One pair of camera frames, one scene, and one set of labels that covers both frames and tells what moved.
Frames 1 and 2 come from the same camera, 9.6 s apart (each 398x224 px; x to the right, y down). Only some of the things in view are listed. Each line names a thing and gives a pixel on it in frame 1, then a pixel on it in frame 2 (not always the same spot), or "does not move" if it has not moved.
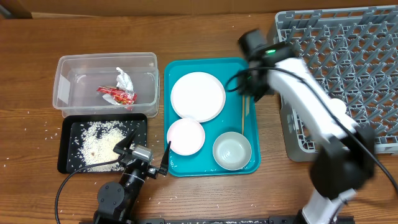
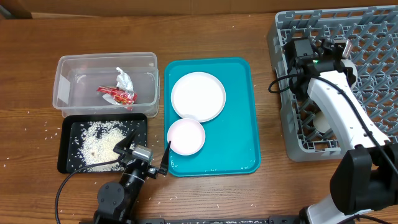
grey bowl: (232, 150) → (349, 64)
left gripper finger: (164, 165) does not move
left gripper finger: (123, 147) does not move
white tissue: (124, 83) does not move
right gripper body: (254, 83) → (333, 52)
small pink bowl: (186, 136) does not move
